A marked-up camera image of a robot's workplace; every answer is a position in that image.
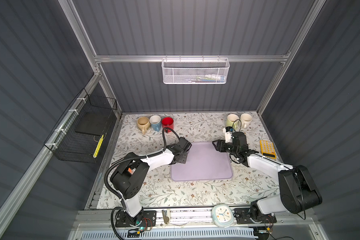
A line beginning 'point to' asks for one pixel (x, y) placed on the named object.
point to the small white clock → (222, 215)
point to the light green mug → (232, 121)
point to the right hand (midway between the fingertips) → (218, 142)
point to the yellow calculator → (267, 149)
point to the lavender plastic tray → (203, 162)
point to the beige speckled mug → (143, 123)
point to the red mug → (168, 122)
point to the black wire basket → (77, 136)
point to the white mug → (245, 119)
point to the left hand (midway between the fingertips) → (181, 156)
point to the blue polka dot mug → (155, 123)
